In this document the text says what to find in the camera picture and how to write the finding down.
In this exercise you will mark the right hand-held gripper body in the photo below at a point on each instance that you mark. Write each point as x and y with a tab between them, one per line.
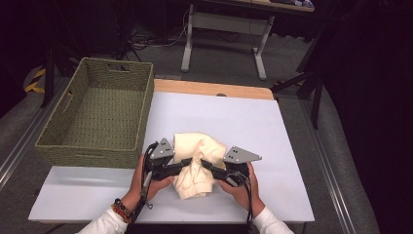
240	159

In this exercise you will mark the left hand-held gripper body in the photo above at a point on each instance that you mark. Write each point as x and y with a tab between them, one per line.
160	152

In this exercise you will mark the cream baby pants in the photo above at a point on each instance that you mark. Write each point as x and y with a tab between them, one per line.
198	149

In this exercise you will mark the green woven basket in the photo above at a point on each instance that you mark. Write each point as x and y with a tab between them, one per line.
97	117

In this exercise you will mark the person's right hand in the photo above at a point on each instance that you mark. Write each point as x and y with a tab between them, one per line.
243	195

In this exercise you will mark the person's left hand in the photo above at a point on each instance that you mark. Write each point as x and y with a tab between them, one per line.
142	191

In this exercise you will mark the white table board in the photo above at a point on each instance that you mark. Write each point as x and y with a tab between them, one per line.
227	113

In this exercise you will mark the black tripod stand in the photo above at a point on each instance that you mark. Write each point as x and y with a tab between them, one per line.
311	81

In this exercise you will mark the black metal stand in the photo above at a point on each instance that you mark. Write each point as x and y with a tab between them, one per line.
50	78

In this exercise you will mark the white-legged desk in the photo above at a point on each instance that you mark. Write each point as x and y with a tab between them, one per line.
227	24

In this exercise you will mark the yellow and black floor tape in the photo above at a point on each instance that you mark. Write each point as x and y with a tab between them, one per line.
35	81

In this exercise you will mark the aluminium floor rail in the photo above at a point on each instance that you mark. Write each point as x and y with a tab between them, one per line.
328	169
29	139

